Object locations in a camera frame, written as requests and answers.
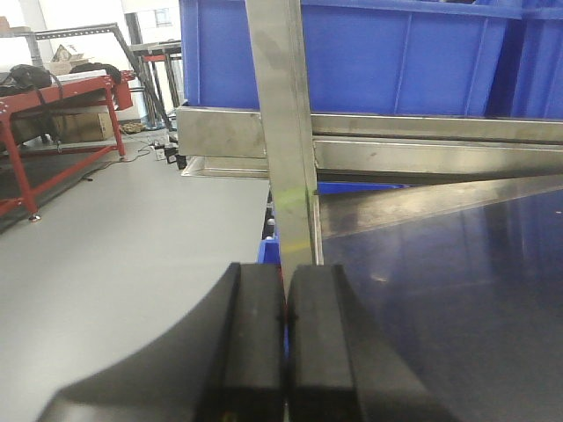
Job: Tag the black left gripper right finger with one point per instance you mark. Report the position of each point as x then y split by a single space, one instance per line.
341 365

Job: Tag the blue plastic bin left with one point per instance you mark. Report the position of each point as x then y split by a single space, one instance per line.
384 57

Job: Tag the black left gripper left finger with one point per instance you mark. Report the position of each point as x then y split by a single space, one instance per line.
223 361

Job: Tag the cardboard box under table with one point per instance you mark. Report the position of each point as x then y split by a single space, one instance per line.
84 127

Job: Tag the stainless steel shelf rack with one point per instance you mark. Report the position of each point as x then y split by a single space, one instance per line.
412 207

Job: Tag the blue plastic bin right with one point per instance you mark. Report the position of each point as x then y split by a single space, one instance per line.
528 80

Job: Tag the blue bin lower left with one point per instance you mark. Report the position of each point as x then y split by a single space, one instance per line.
269 250

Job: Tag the grey perforated metal frame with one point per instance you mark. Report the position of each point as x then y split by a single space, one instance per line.
115 49

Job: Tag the black bag on table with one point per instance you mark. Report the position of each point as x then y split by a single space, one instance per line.
23 78

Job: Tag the blue plastic bin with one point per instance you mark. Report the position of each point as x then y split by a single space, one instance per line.
384 57
528 80

